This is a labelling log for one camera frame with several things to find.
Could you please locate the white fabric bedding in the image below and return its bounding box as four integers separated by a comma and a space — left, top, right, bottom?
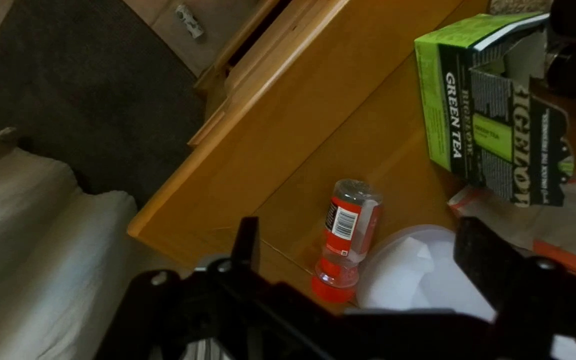
0, 128, 170, 360

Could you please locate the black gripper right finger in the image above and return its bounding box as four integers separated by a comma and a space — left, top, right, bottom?
452, 215, 538, 316

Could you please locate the dark grey floor mat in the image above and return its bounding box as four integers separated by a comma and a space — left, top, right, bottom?
0, 0, 206, 208

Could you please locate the small white floor object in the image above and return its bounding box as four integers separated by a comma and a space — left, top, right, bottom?
174, 2, 208, 42

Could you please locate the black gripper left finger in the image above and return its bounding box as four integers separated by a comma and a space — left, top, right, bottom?
231, 215, 263, 272

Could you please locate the red capped spice bottle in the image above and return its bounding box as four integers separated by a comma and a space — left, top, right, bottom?
309, 176, 384, 306

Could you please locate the white plastic bag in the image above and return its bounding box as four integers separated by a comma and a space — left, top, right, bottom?
354, 177, 576, 360

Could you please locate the green tea box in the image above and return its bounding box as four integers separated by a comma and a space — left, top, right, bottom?
412, 9, 576, 210

